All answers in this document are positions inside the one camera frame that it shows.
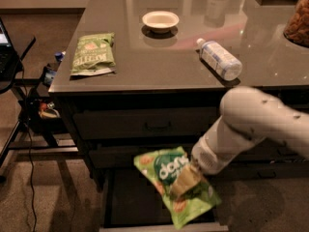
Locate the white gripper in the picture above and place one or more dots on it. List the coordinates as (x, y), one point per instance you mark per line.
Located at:
(206, 159)

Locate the green rice chip bag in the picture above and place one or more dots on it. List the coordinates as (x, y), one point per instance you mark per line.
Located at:
(161, 168)

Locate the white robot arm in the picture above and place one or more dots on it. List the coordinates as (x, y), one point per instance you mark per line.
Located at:
(247, 117)

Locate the bottom right drawer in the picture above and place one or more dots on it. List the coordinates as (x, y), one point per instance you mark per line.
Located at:
(255, 171)

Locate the top left drawer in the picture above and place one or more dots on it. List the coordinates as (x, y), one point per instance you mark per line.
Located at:
(135, 123)

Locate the open bottom drawer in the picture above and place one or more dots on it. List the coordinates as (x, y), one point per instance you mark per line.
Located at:
(130, 203)

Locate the middle right drawer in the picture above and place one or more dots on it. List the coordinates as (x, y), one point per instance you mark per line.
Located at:
(266, 151)

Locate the middle left drawer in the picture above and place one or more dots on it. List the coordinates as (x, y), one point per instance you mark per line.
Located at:
(123, 155)

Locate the green kettle chip bag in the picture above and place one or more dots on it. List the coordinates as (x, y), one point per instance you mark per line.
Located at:
(93, 55)

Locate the clear plastic water bottle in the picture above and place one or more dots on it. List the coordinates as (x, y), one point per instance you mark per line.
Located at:
(225, 64)

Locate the colourful items on shelf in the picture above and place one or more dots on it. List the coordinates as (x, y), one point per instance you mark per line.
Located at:
(48, 110)

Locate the white paper bowl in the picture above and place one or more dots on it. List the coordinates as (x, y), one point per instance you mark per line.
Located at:
(160, 21)

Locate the black side table stand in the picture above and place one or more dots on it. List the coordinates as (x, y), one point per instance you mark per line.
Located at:
(30, 92)

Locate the dark blue can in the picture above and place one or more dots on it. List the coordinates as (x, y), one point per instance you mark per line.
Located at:
(48, 76)

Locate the blue capped bottle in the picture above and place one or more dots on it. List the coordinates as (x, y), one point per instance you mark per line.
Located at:
(59, 56)

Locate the orange snack jar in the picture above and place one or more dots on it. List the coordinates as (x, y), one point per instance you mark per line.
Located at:
(297, 28)

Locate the black laptop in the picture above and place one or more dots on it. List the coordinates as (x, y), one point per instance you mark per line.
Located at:
(8, 55)

